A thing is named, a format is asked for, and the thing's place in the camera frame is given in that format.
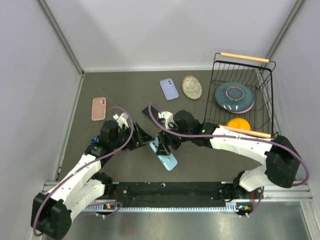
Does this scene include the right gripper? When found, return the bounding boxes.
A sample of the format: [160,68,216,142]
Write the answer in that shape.
[157,122,193,156]

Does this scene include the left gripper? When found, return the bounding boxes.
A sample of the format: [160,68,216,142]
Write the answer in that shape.
[111,121,155,151]

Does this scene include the light blue phone case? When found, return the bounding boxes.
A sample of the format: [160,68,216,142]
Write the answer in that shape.
[149,138,178,171]

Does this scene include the teal-edged black phone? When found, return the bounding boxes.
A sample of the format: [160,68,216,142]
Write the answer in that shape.
[142,106,163,125]

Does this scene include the pink phone case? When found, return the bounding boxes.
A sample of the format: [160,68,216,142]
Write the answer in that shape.
[91,97,106,121]

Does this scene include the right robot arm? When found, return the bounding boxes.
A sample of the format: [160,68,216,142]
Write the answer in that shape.
[155,110,301,198]

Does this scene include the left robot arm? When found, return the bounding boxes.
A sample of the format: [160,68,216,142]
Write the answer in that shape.
[30,120,153,240]

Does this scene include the lavender phone case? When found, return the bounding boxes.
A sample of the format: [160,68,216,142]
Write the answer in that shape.
[159,78,179,101]

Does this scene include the blue phone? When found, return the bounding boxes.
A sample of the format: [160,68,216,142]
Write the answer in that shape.
[90,137,99,144]

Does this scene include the speckled oval dish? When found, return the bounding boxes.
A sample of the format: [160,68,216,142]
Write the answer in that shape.
[182,75,203,100]

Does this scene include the orange bowl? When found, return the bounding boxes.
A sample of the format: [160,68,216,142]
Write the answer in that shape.
[225,117,251,131]

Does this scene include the blue glazed plate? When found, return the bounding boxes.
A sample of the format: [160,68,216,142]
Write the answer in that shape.
[214,82,255,112]

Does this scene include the pink plate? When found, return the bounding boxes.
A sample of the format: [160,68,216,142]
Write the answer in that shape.
[230,101,255,114]

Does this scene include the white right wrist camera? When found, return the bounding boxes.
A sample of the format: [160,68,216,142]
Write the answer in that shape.
[158,111,175,129]

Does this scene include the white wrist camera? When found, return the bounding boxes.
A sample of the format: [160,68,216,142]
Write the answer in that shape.
[158,111,175,129]
[112,112,129,128]

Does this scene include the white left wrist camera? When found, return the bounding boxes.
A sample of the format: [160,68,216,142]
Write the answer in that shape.
[112,112,129,128]

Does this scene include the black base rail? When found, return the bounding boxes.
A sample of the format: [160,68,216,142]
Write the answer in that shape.
[84,181,262,208]

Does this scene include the black wire dish rack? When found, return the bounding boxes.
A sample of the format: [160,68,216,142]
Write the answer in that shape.
[204,52,277,136]

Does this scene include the grey cable duct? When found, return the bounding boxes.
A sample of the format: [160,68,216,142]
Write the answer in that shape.
[80,202,252,215]

